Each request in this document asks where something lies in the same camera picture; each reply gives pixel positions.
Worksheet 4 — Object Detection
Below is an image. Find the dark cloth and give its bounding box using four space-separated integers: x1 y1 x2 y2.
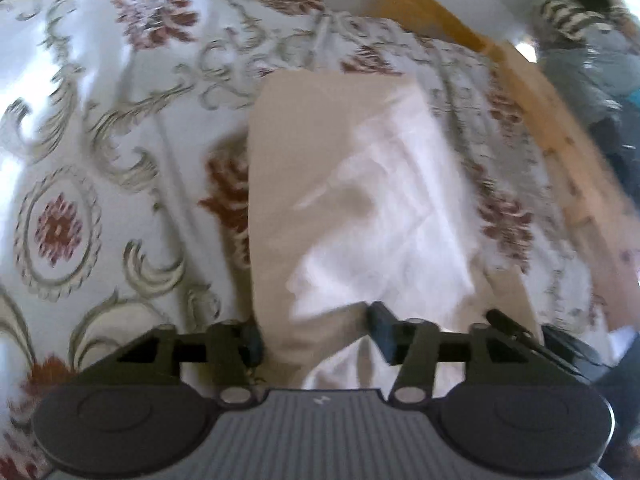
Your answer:
590 117 640 196

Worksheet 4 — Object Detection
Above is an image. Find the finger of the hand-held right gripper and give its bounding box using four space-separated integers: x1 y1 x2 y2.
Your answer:
486 309 604 367

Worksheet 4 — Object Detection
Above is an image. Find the floral white bedspread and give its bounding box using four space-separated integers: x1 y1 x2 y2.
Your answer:
0 0 640 480

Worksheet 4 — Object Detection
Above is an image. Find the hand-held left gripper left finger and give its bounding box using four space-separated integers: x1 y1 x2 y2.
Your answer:
82 321 266 407

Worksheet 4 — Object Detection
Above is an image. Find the wooden bed frame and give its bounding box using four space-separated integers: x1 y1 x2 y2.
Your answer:
302 0 640 286

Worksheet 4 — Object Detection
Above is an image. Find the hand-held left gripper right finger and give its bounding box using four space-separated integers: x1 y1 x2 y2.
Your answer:
366 302 592 407

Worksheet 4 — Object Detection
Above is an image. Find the beige cloth garment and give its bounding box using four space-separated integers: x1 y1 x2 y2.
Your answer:
246 70 547 392

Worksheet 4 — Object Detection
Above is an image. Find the grey plastic bag of clothes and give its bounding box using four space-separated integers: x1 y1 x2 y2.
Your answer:
539 27 640 128

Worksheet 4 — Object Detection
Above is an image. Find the striped cloth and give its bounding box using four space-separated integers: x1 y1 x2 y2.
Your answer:
532 0 628 43

